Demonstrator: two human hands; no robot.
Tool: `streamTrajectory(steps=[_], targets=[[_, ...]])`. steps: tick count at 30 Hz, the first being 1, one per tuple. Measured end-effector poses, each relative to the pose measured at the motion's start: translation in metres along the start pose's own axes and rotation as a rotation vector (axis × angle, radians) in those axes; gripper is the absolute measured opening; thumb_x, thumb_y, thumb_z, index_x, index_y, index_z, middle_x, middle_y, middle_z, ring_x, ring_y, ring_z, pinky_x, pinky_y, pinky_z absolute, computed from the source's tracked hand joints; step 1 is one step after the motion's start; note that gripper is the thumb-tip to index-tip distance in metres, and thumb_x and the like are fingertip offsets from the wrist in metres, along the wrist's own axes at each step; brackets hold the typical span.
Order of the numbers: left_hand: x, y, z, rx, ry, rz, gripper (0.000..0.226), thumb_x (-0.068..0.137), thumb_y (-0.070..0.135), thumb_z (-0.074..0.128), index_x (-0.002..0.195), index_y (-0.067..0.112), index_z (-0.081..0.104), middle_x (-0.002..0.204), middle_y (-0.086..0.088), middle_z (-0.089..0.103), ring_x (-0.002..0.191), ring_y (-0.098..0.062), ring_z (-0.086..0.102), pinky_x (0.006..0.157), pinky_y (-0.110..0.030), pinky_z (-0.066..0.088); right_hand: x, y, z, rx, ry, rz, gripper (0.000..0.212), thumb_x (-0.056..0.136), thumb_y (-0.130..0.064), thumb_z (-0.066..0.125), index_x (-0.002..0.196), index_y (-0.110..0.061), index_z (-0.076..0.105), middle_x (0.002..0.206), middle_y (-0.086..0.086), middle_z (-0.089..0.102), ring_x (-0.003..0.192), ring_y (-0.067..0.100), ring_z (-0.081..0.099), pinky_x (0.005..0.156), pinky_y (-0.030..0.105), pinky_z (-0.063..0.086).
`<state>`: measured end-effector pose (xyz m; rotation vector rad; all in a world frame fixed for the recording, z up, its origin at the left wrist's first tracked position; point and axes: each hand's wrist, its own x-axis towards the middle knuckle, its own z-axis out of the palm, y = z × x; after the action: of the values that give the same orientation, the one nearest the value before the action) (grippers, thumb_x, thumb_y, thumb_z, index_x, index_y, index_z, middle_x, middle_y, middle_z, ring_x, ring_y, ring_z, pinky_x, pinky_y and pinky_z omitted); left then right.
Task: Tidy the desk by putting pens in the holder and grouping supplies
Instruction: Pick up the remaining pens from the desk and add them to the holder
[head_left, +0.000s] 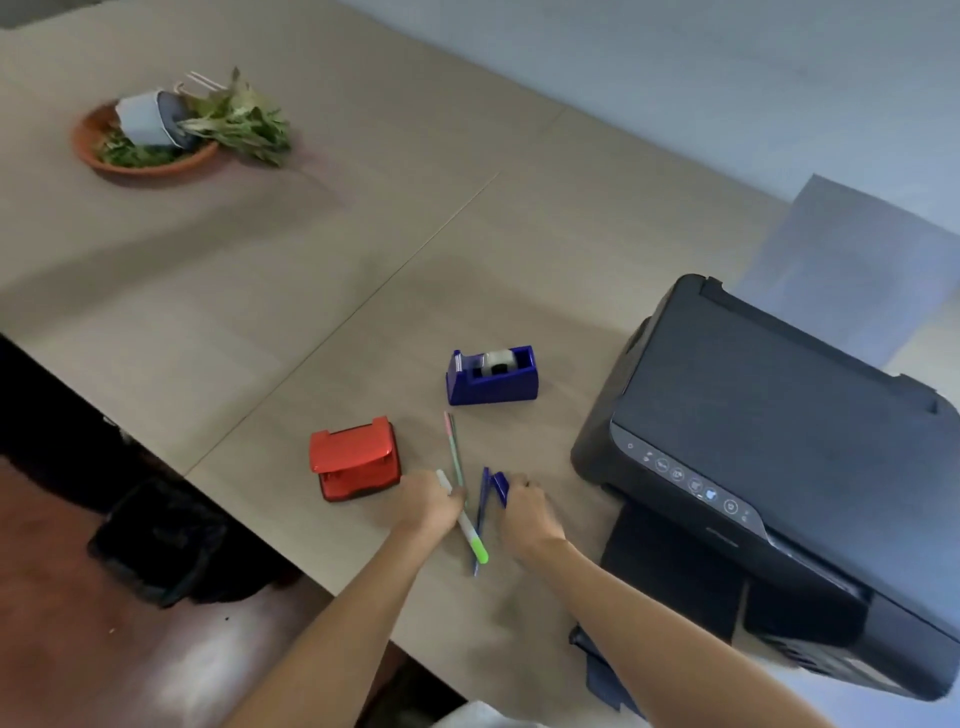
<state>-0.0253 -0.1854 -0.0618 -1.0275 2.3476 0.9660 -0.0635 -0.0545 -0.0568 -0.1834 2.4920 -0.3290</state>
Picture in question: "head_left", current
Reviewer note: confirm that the person's left hand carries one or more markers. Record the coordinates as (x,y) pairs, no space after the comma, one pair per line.
(426,510)

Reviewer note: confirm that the person's right hand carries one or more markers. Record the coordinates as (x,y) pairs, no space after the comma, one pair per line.
(534,525)

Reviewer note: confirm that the person's left fingers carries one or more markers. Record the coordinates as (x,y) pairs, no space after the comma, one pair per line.
(452,504)

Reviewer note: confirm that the person's right fingers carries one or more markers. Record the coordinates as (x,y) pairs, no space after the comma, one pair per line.
(516,499)

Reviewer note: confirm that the blue stapler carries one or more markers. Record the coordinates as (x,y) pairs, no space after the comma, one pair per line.
(500,487)

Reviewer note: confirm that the white highlighter with green cap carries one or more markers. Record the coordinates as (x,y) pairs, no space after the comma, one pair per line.
(474,541)

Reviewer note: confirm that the person's right forearm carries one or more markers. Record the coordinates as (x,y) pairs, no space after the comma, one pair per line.
(660,637)

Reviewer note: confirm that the person's left forearm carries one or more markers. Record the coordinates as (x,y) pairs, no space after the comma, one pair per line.
(341,630)

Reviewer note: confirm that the blue pen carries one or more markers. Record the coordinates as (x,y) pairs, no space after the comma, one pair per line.
(481,502)

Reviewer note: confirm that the green pencil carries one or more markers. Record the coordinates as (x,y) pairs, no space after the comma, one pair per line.
(453,450)

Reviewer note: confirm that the red hole punch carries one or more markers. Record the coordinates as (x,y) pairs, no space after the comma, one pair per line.
(352,454)

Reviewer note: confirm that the blue tape dispenser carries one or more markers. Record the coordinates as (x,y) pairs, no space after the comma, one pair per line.
(487,386)

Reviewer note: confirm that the clear tape roll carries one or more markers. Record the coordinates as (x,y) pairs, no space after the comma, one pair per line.
(497,361)

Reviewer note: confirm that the black printer output tray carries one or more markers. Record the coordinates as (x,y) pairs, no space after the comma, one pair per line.
(667,555)

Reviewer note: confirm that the person's white clothing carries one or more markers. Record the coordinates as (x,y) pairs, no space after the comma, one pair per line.
(491,716)

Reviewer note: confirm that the black printer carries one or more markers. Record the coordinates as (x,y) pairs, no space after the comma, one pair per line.
(765,420)

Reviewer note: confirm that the black waste bin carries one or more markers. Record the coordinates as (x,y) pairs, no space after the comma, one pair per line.
(161,540)

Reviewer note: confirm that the white paper sheet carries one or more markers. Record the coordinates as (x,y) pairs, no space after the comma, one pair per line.
(847,262)

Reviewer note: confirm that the green leafy plant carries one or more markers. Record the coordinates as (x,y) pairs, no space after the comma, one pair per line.
(240,124)

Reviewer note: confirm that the terracotta dish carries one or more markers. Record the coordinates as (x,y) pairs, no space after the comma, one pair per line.
(142,166)

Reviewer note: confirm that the wooden sticks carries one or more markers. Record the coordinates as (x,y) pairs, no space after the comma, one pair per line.
(204,79)

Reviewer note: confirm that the white plant pot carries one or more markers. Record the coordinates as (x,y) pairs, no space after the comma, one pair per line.
(142,120)

